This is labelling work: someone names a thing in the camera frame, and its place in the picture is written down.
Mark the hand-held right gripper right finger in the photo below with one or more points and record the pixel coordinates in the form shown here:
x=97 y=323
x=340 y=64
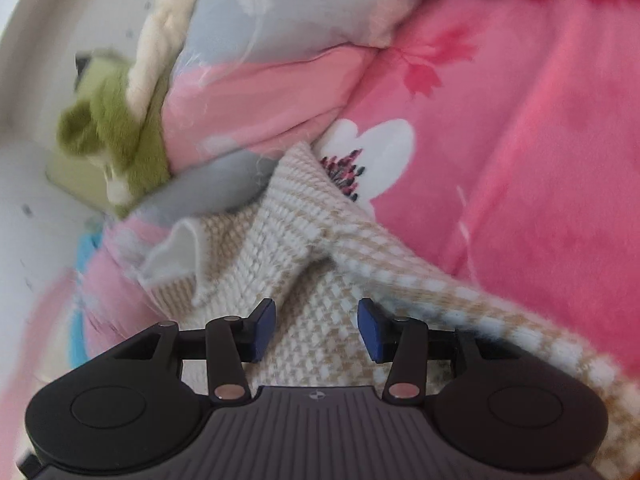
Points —
x=370 y=332

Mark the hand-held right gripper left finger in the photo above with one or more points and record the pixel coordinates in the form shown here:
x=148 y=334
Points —
x=265 y=330

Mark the beige white houndstooth coat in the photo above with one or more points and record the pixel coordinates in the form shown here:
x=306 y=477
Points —
x=300 y=240

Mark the blue cartoon pillow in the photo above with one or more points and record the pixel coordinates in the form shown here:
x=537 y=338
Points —
x=79 y=345

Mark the pink white padded headboard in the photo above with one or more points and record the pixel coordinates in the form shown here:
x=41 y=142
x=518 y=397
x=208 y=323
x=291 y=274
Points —
x=47 y=310

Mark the pink grey floral quilt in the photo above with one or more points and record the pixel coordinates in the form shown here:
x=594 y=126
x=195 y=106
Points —
x=260 y=105

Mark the green white fleece blanket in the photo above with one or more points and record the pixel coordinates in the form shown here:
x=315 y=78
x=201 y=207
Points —
x=135 y=130

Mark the pale yellow wardrobe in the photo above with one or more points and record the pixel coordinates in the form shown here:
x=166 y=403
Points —
x=75 y=177

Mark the pink floral bed sheet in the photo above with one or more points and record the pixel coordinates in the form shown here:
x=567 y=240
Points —
x=525 y=135

